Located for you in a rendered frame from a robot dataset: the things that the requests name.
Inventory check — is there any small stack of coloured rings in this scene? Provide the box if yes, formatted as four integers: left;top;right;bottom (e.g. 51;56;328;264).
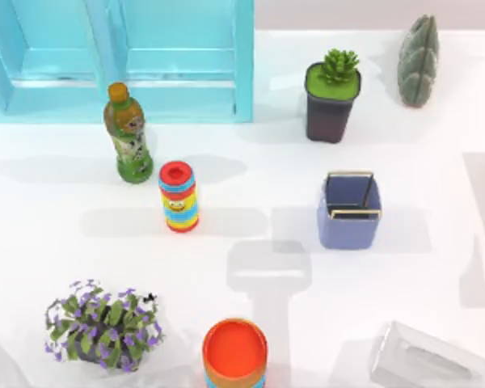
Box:
158;160;200;234

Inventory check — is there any blue square cup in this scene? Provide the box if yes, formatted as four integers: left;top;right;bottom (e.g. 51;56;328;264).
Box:
317;170;383;250

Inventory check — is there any green succulent in dark pot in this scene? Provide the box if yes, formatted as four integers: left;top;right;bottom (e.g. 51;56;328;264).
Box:
304;48;363;144

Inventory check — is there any green bottle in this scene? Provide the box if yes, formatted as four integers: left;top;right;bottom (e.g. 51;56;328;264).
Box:
103;82;154;185

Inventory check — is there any light blue rack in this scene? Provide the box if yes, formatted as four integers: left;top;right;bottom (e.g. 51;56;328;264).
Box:
0;0;256;124

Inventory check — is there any purple flowering plant pot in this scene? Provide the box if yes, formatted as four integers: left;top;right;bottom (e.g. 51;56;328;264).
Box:
44;278;166;373

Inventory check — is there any grey-green cactus figure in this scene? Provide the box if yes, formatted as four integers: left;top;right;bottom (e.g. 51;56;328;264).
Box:
396;14;441;109

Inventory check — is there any white tissue box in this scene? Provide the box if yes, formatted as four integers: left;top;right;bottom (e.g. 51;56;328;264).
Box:
368;320;485;388

